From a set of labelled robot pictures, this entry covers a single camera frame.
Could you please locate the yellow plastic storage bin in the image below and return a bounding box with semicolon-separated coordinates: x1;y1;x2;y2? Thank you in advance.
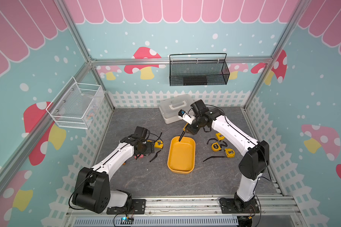
167;136;196;175

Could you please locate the pink object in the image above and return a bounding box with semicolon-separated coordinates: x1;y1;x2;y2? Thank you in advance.
135;154;144;159

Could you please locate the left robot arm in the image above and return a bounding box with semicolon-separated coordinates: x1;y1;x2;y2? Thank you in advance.
68;126;155;214

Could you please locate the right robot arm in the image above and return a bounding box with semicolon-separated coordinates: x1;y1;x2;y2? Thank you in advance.
178;100;270;211

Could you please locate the white plastic lidded case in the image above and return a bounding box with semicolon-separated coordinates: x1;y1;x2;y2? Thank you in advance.
159;94;194;124

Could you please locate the green lit circuit board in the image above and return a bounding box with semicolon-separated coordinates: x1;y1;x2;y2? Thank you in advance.
120;217;134;225

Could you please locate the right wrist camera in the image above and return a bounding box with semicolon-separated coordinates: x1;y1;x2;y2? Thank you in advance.
178;109;196;125

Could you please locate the black mesh wall basket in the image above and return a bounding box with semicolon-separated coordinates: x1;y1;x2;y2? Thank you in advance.
169;53;230;86

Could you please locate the aluminium mounting rail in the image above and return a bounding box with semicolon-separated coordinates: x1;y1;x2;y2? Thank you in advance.
66;195;300;217

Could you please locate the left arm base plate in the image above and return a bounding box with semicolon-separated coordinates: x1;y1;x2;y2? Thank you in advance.
106;199;146;215

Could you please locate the grey slotted cable duct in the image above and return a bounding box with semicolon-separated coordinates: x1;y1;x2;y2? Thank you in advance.
73;216;239;227

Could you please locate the white wire wall basket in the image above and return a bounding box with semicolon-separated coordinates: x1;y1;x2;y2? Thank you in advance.
46;77;105;130

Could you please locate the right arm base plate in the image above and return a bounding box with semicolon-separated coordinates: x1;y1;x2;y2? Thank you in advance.
219;197;260;215

